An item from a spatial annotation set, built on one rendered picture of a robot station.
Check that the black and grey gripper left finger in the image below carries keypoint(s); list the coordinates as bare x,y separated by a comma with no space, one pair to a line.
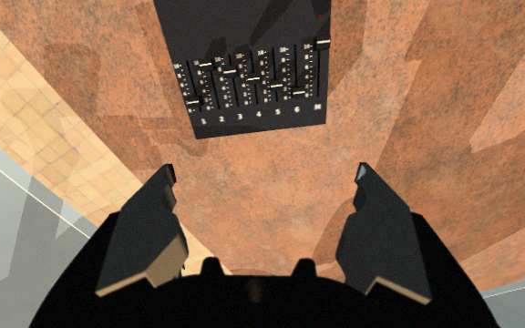
134,250

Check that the black lighting desk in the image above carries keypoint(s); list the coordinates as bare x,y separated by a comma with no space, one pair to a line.
286,41

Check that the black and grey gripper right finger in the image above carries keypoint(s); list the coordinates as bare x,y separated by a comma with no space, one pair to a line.
392,255

